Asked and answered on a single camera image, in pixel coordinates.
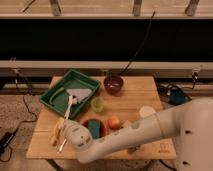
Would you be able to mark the white dish brush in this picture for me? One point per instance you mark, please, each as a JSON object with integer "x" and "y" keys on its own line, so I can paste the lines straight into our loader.
{"x": 70, "y": 102}

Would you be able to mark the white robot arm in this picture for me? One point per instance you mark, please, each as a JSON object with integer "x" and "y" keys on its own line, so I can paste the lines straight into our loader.
{"x": 192, "y": 122}

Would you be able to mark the green plastic cup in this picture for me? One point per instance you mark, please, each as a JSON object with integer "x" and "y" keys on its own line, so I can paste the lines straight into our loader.
{"x": 97, "y": 104}

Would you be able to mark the dark red bowl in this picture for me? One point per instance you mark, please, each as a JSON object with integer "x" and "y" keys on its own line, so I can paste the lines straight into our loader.
{"x": 113, "y": 84}

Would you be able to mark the wooden table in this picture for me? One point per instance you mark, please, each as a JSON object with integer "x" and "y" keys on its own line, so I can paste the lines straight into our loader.
{"x": 136, "y": 92}

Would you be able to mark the grey cloth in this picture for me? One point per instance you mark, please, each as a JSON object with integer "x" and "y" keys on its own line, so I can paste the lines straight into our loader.
{"x": 79, "y": 94}

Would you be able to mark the orange fruit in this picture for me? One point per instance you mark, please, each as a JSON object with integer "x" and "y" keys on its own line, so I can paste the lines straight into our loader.
{"x": 114, "y": 122}

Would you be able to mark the terracotta bowl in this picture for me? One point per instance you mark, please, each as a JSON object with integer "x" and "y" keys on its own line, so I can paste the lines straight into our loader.
{"x": 103, "y": 128}

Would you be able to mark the green sponge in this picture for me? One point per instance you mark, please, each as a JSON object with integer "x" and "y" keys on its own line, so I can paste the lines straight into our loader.
{"x": 94, "y": 128}

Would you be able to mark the green curved vegetable toy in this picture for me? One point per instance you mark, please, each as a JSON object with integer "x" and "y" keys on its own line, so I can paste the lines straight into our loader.
{"x": 55, "y": 94}

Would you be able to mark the green plastic tray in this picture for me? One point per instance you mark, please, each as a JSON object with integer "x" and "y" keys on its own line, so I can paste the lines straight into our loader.
{"x": 71, "y": 80}

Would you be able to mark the brown pine cone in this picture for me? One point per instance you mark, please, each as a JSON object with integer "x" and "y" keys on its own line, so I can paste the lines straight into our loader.
{"x": 132, "y": 149}

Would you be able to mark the yellow banana toy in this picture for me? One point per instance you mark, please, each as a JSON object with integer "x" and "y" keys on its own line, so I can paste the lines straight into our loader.
{"x": 56, "y": 131}

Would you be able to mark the black power adapter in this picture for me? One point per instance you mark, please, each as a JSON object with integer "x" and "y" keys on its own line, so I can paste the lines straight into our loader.
{"x": 5, "y": 140}

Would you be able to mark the blue device with cables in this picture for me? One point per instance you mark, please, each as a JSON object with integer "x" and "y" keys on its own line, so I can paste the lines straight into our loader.
{"x": 175, "y": 94}

